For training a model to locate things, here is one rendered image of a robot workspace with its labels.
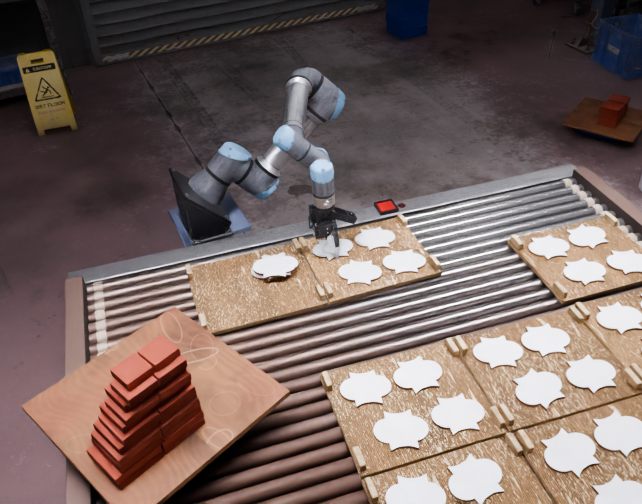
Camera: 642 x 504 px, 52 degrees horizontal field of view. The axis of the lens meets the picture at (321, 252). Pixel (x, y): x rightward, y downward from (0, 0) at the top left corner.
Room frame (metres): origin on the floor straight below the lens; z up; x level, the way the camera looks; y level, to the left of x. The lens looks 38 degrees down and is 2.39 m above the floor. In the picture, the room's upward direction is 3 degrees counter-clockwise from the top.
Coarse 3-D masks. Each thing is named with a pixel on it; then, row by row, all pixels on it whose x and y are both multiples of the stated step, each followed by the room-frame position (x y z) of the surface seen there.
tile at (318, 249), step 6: (318, 240) 1.89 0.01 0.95; (324, 240) 1.88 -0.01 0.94; (342, 240) 1.88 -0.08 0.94; (348, 240) 1.88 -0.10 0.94; (318, 246) 1.85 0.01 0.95; (342, 246) 1.84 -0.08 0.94; (348, 246) 1.84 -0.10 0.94; (318, 252) 1.82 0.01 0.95; (342, 252) 1.81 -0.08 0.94; (330, 258) 1.78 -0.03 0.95
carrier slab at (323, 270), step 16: (368, 224) 1.98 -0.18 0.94; (384, 224) 1.98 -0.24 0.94; (400, 224) 1.97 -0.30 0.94; (352, 240) 1.89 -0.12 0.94; (400, 240) 1.87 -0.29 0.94; (416, 240) 1.87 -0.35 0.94; (304, 256) 1.82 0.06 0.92; (352, 256) 1.80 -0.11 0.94; (368, 256) 1.79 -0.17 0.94; (384, 256) 1.79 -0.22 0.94; (320, 272) 1.72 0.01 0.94; (336, 272) 1.71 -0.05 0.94; (384, 272) 1.70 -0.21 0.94; (432, 272) 1.69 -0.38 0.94; (336, 288) 1.63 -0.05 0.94; (352, 288) 1.63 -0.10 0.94; (368, 288) 1.62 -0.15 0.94; (384, 288) 1.63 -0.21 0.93
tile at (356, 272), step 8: (352, 264) 1.74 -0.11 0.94; (360, 264) 1.74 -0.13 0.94; (368, 264) 1.74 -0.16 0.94; (344, 272) 1.70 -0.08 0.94; (352, 272) 1.70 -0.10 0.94; (360, 272) 1.70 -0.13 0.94; (368, 272) 1.69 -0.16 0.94; (376, 272) 1.69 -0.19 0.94; (352, 280) 1.66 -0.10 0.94; (360, 280) 1.65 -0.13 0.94; (368, 280) 1.65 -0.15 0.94
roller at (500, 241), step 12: (588, 216) 1.98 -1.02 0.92; (600, 216) 1.98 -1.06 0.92; (540, 228) 1.92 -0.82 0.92; (552, 228) 1.92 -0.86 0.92; (492, 240) 1.87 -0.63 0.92; (504, 240) 1.87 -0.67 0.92; (444, 252) 1.81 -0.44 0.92; (456, 252) 1.81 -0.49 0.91; (468, 252) 1.82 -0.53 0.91; (192, 312) 1.57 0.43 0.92; (132, 324) 1.52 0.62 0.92; (144, 324) 1.52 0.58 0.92; (96, 336) 1.48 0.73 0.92; (108, 336) 1.48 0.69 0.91; (120, 336) 1.49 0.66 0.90
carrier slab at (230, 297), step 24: (216, 264) 1.79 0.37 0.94; (240, 264) 1.78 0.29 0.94; (192, 288) 1.67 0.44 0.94; (216, 288) 1.66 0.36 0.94; (240, 288) 1.65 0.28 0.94; (264, 288) 1.65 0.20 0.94; (288, 288) 1.64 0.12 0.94; (312, 288) 1.64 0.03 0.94; (216, 312) 1.54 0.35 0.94; (240, 312) 1.54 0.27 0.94; (264, 312) 1.53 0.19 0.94; (288, 312) 1.53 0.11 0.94
